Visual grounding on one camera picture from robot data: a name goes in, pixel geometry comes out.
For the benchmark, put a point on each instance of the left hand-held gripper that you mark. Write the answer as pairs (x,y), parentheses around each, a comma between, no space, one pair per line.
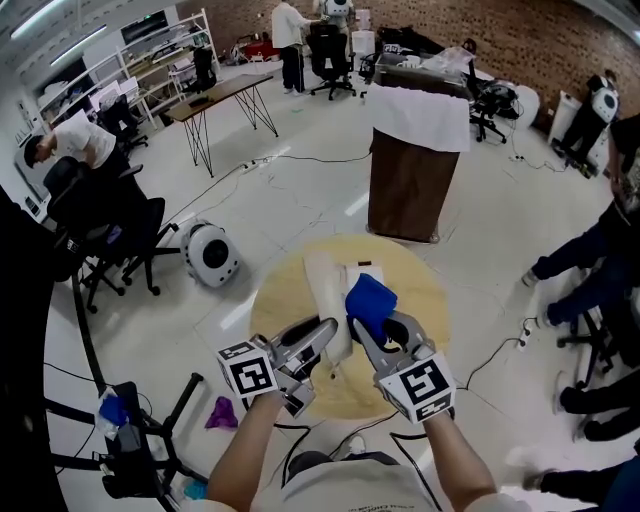
(247,372)

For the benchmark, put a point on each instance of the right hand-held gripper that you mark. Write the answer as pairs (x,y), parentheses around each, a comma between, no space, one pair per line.
(420,390)

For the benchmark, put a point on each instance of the blue cloth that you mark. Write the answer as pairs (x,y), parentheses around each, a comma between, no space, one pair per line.
(370,297)

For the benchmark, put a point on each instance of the person's left forearm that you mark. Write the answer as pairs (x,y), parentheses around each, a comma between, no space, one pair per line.
(240,450)

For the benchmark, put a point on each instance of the person's right forearm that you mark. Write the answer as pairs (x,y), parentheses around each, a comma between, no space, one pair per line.
(457,460)

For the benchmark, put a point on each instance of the round wooden table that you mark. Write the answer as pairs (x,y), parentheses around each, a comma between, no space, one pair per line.
(280,310)

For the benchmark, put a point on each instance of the person's white shoe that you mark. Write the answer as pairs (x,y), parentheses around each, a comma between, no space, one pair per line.
(357,444)

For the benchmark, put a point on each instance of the purple rag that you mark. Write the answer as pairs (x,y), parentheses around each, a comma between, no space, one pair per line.
(222,414)

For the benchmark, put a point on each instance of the person's dark trousers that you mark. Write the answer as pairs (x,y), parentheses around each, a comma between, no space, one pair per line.
(310,462)

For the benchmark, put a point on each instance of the white power strip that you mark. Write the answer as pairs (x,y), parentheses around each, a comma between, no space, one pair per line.
(525,337)
(254,166)

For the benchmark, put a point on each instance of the white round carrier backpack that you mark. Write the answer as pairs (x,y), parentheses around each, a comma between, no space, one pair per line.
(607,102)
(215,257)

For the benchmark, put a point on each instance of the black tray stand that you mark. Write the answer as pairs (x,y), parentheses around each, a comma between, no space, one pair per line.
(181,406)

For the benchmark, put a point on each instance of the person's white shirt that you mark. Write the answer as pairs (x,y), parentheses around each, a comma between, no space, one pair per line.
(350,490)

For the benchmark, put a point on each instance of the brown wooden cabinet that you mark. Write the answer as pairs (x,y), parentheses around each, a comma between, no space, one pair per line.
(410,190)

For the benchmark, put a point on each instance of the teal plastic bag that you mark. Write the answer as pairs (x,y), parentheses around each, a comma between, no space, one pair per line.
(195,490)

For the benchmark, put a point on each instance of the black office chair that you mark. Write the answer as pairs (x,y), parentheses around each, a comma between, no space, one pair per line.
(120,117)
(600,340)
(366,65)
(204,67)
(85,195)
(487,107)
(327,52)

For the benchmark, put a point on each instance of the grey folded rag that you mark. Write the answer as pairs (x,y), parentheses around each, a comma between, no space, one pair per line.
(129,437)

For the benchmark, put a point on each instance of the crumpled blue rag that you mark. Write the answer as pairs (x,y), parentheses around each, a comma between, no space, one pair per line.
(114,411)

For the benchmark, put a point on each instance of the white draped sheet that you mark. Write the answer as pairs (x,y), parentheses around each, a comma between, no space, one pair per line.
(420,115)

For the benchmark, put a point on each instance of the small black case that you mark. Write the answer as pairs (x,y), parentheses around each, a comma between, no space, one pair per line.
(199,101)

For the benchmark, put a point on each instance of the wooden trestle desk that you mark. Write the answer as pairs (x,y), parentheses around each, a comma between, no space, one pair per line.
(225,90)

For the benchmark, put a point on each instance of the white bean bag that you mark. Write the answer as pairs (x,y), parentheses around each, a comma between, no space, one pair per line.
(529,102)

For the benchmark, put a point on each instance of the grey metal tray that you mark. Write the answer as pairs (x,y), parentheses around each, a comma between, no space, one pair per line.
(387,61)

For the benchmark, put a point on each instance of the white mug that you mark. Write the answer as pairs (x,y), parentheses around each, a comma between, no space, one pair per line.
(410,61)

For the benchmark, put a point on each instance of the clear plastic bag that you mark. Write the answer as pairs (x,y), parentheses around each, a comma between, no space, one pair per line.
(447,60)

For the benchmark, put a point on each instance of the large black monitor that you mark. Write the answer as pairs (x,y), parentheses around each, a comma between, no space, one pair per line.
(20,350)

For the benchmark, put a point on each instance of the red covered table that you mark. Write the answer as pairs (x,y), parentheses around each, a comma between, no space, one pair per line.
(257,50)

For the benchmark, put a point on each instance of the white water dispenser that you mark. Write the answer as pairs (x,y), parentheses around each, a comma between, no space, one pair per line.
(362,42)

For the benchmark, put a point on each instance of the white shelf rack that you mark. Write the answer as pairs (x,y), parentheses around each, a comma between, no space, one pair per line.
(150,55)

